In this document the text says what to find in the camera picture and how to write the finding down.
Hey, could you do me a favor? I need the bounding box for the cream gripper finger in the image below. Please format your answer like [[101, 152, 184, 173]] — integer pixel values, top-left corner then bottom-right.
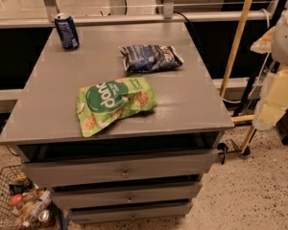
[[252, 65, 288, 130]]

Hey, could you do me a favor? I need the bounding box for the green snack bag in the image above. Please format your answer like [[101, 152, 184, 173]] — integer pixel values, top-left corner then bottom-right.
[[76, 75, 157, 137]]

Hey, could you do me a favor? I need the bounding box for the grey drawer cabinet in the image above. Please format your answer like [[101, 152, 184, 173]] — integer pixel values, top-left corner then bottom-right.
[[0, 23, 232, 223]]

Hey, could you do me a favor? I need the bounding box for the grey metal railing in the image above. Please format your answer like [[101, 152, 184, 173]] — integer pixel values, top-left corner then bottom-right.
[[0, 0, 275, 30]]

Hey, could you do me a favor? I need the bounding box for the grey drawer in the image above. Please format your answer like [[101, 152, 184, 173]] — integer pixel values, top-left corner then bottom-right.
[[21, 149, 217, 187], [69, 201, 192, 224], [51, 181, 202, 210]]

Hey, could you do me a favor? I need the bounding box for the silver can in basket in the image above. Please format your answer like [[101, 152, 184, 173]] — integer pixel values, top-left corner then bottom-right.
[[38, 210, 53, 226]]

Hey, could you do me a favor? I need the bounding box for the black wire basket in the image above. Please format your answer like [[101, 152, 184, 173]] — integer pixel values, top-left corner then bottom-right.
[[0, 166, 57, 230]]

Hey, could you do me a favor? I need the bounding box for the yellow wooden frame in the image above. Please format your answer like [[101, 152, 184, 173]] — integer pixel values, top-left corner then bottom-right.
[[218, 0, 258, 155]]

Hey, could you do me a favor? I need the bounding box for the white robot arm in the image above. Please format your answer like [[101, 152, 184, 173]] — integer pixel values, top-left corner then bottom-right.
[[251, 10, 288, 130]]

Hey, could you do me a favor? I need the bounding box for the blue chip bag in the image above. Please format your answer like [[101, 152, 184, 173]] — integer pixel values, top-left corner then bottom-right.
[[120, 45, 183, 73]]

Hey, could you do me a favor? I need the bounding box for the black cable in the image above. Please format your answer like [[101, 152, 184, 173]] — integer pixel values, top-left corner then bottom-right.
[[173, 11, 205, 55]]

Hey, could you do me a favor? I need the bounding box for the top grey drawer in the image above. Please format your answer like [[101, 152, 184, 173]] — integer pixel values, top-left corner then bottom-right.
[[21, 149, 217, 187]]

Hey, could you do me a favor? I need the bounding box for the middle grey drawer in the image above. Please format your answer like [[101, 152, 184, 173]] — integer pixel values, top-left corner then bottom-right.
[[51, 181, 202, 210]]

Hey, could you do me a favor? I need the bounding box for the bottom grey drawer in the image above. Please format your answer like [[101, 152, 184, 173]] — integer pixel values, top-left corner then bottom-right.
[[69, 201, 192, 224]]

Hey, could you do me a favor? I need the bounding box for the blue soda can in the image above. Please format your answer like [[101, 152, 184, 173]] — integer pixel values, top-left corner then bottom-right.
[[55, 13, 80, 50]]

